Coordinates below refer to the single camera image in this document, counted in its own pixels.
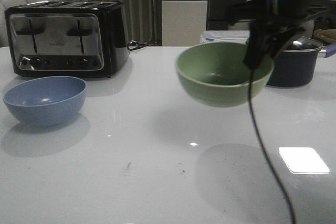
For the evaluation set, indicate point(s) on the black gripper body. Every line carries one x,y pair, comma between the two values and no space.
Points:
277,12

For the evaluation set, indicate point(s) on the blue bowl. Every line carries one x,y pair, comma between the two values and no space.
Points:
46,101

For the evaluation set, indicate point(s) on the dark blue saucepan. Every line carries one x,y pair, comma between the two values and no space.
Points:
295,69

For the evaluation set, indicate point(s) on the clear plastic food container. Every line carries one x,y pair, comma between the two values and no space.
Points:
235,36

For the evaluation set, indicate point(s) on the green bowl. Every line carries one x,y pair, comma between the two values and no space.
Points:
215,74

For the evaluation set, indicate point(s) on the brown cloth item right edge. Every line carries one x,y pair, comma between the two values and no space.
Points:
327,36

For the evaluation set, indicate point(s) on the white refrigerator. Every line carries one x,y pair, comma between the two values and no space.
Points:
183,21

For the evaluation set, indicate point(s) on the black and steel four-slot toaster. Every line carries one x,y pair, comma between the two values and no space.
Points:
67,38

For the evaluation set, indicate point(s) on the glass pot lid blue knob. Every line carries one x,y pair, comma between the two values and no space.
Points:
304,44

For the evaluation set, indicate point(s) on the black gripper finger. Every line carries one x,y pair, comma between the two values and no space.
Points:
282,40
257,48

